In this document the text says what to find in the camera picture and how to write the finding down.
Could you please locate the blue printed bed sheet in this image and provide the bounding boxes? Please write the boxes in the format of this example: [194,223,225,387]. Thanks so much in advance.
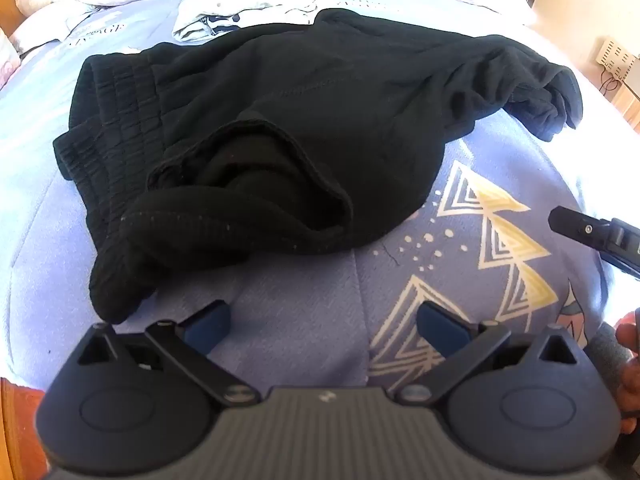
[0,0,640,396]

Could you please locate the white slotted device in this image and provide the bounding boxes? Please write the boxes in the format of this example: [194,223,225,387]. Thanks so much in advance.
[595,35,640,82]

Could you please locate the light grey folded garment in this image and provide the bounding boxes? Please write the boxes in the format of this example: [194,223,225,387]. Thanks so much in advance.
[172,0,321,43]

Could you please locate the wooden bed frame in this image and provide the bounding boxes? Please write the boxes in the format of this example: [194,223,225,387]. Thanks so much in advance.
[0,377,52,480]

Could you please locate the black pants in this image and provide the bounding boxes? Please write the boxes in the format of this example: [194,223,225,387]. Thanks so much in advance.
[52,7,584,325]

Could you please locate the person's right hand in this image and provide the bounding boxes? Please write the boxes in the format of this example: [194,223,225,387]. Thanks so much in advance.
[615,309,640,436]

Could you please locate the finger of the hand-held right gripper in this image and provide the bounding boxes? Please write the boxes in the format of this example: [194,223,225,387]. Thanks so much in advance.
[548,205,640,281]

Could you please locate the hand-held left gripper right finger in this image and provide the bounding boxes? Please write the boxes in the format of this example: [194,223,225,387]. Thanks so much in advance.
[397,301,581,405]

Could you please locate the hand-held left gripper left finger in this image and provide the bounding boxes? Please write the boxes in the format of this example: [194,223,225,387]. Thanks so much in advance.
[75,300,261,406]

